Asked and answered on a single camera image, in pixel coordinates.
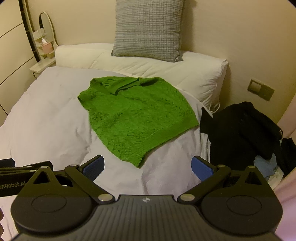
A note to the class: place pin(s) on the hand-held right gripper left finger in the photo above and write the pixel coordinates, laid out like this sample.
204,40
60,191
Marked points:
94,167

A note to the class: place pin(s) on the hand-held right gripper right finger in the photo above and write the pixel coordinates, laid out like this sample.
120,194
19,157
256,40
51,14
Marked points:
200,168

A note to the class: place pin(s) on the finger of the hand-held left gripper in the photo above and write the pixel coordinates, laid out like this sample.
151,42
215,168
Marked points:
30,167
6,162

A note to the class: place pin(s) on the green knitted sweater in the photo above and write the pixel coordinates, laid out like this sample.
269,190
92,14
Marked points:
138,115

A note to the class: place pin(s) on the black clothes pile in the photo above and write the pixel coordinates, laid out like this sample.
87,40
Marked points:
238,134

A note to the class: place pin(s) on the pale grey duvet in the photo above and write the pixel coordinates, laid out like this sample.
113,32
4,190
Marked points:
50,120

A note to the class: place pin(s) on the crumpled blue cloth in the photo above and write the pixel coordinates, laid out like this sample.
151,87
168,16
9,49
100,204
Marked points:
266,166

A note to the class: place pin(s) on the crumpled white cloth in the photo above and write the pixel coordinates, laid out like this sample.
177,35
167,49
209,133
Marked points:
276,178

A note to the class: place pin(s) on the white pillow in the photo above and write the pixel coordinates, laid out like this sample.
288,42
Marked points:
76,54
196,76

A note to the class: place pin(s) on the white nightstand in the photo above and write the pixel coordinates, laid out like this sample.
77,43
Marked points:
42,66

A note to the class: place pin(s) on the cream wardrobe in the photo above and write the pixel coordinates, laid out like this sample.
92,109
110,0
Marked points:
11,53

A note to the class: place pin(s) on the pink tissue box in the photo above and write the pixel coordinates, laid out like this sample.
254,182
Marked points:
47,46

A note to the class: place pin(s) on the white tiered organizer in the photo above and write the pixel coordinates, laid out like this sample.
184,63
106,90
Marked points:
38,34

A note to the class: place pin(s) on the grey checked cushion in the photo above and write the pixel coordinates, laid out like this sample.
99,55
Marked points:
148,30

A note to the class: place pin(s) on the oval mirror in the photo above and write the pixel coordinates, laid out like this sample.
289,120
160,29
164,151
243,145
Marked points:
47,20

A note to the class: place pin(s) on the beige double wall switch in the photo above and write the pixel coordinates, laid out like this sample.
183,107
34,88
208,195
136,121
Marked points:
260,90

